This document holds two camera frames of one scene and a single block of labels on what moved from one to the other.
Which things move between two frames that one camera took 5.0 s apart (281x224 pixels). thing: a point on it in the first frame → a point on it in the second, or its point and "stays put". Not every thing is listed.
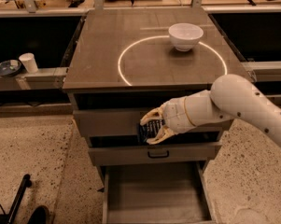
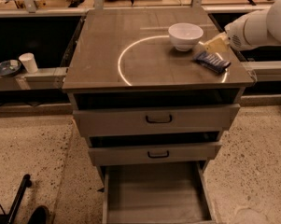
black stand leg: x=26 y=183 stays put
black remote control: x=149 y=129 → x=212 y=61
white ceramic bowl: x=184 y=36 stays put
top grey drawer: x=125 y=119 stays put
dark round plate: x=7 y=67 stays put
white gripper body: x=175 y=115 → x=234 y=36
